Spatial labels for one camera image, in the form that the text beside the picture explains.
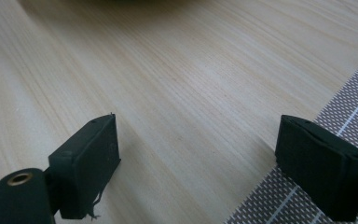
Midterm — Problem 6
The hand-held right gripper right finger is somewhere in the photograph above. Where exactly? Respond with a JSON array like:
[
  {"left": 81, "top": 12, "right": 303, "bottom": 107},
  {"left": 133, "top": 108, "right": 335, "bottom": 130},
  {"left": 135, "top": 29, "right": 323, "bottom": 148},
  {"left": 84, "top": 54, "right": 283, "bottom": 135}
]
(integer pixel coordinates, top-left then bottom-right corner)
[{"left": 274, "top": 114, "right": 358, "bottom": 222}]

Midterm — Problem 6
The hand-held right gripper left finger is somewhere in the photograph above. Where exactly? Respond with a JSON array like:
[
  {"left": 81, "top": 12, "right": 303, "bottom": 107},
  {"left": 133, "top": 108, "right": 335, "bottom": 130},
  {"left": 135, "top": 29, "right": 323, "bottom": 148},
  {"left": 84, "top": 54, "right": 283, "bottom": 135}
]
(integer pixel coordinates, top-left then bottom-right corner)
[{"left": 48, "top": 113, "right": 122, "bottom": 220}]

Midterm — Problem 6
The grey striped placemat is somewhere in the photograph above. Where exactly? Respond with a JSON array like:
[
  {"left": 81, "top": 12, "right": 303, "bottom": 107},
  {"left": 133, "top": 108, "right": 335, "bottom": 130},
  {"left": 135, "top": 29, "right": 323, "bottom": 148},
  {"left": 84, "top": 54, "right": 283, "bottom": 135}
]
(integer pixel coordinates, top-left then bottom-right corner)
[{"left": 223, "top": 49, "right": 358, "bottom": 224}]

